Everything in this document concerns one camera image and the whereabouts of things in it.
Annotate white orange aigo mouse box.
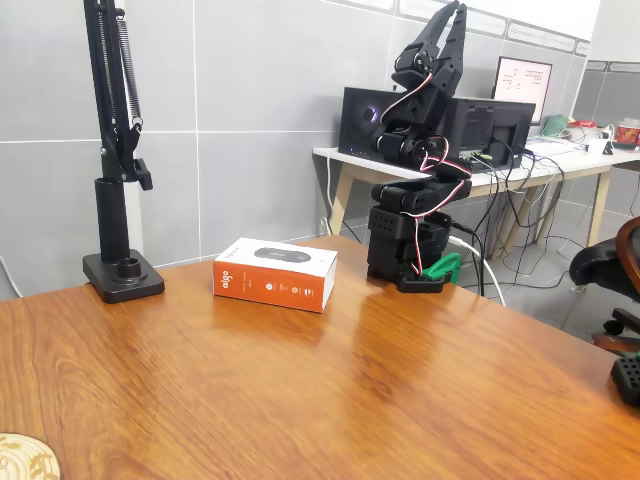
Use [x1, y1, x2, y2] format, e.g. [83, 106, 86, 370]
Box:
[213, 237, 339, 315]

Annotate black perforated second arm base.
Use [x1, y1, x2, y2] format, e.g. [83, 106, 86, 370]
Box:
[609, 349, 640, 407]

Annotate black computer tower case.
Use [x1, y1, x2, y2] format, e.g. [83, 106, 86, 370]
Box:
[337, 86, 538, 175]

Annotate computer monitor white screen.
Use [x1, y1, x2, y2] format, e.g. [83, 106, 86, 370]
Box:
[492, 55, 554, 126]

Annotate white desk wooden legs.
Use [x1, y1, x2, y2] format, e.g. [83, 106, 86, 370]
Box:
[312, 142, 640, 261]

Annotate green bag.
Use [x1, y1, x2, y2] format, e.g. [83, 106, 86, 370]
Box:
[542, 114, 572, 138]

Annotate white papers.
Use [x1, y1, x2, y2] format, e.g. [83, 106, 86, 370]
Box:
[524, 137, 576, 156]

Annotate red tin can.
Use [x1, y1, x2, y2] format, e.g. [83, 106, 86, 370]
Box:
[613, 118, 640, 147]

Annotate black office chair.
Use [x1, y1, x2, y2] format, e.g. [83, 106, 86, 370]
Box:
[568, 215, 640, 357]

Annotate black desk stand base pole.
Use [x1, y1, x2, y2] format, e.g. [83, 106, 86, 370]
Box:
[82, 177, 166, 305]

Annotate round wooden coaster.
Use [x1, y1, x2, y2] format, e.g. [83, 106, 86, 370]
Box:
[0, 432, 61, 480]

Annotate red white servo cable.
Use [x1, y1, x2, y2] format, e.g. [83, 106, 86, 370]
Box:
[378, 71, 435, 124]
[418, 134, 475, 177]
[399, 212, 427, 275]

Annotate white cable at desk leg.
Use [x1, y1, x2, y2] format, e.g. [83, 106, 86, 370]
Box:
[323, 148, 335, 236]

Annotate black hanging cable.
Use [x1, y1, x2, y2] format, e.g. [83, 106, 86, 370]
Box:
[492, 167, 519, 259]

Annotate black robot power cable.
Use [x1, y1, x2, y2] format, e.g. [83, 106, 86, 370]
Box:
[449, 219, 487, 297]

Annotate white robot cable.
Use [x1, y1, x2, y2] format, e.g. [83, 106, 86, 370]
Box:
[447, 234, 507, 307]

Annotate white cable by wall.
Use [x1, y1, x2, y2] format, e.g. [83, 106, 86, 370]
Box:
[0, 254, 24, 300]

